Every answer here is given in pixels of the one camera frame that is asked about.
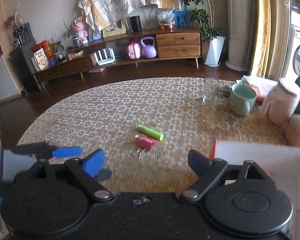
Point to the green cylindrical tube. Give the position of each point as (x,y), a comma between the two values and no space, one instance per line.
(150,132)

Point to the potted green plant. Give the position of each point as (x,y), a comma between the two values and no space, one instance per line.
(203,16)

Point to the light green ceramic mug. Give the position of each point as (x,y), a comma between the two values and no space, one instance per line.
(242,99)

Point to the red white storage box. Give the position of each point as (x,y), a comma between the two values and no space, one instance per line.
(280,161)

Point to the small potted plant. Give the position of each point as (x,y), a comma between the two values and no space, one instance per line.
(70,32)

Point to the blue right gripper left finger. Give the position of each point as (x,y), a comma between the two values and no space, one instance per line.
(93,163)

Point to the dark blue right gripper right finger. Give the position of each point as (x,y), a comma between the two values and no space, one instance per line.
(198,163)

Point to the plastic bag of items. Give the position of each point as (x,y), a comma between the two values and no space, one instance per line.
(165,19)

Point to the washing machine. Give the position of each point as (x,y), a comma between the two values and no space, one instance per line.
(291,69)

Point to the pink white pitcher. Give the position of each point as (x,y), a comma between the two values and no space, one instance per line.
(281,101)

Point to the framed photo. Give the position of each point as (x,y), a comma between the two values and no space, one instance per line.
(117,28)

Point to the wooden tv cabinet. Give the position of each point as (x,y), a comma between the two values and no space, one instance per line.
(178,43)

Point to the red binder clip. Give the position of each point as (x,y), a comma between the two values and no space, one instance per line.
(144,143)

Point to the pink doll figure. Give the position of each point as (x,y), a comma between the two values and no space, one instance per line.
(78,25)

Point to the pink toy case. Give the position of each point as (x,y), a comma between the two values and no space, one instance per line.
(134,50)

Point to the purple kettlebell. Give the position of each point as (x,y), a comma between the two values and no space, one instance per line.
(148,49)

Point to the white radiator-like rack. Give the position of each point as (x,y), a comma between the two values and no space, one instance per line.
(104,56)

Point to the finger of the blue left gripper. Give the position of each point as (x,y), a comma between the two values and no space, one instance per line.
(67,152)

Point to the clear drinking glass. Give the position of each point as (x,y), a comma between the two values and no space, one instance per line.
(210,89)

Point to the beige green egg-shaped container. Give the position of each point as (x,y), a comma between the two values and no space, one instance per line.
(292,130)

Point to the orange white snack box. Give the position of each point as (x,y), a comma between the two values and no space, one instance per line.
(41,59)

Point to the black cabinet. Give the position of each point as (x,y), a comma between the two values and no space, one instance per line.
(21,56)

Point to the black cylindrical speaker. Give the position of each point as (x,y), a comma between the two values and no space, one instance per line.
(135,23)

